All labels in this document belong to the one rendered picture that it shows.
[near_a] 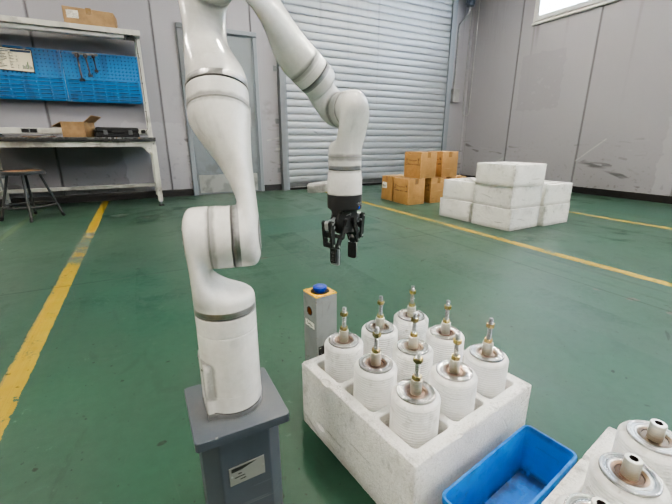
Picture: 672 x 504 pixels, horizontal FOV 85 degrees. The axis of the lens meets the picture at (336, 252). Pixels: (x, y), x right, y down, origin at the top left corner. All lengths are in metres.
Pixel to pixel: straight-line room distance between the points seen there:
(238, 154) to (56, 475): 0.86
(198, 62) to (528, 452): 0.99
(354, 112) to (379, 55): 5.86
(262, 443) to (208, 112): 0.52
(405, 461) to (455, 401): 0.17
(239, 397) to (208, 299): 0.17
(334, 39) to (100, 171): 3.68
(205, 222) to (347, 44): 5.91
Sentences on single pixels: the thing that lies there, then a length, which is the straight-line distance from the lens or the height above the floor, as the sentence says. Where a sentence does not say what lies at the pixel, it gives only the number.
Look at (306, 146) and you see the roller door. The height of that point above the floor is 0.64.
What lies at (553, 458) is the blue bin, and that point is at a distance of 1.00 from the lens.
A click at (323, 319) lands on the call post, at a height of 0.24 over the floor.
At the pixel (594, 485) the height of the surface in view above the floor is 0.23.
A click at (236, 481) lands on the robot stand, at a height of 0.20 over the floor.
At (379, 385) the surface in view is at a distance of 0.83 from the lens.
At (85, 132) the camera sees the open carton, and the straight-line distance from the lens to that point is 4.99.
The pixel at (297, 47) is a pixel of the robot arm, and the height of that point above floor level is 0.88.
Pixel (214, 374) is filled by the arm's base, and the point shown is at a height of 0.38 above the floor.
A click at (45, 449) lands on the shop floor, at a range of 1.24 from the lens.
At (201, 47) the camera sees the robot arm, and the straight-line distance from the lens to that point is 0.64.
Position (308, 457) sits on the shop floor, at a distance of 1.01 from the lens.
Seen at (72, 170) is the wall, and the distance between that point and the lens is 5.53.
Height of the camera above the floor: 0.72
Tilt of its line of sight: 17 degrees down
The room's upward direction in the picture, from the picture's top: straight up
